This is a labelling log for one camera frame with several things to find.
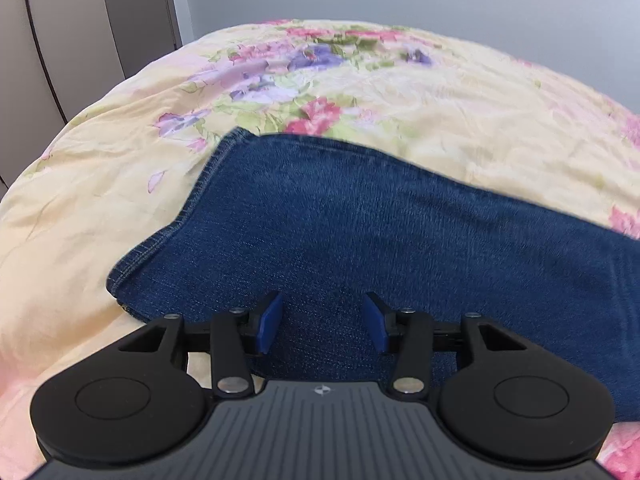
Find blue denim pants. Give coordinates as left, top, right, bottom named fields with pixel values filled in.
left=106, top=127, right=640, bottom=423

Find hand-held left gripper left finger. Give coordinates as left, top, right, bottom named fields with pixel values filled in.
left=118, top=291, right=285, bottom=400

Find floral yellow blanket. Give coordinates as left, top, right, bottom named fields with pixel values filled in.
left=0, top=19, right=640, bottom=480

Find grey wardrobe doors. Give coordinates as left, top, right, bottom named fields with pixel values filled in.
left=0, top=0, right=184, bottom=201

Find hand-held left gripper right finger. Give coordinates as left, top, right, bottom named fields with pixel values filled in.
left=363, top=291, right=527, bottom=401

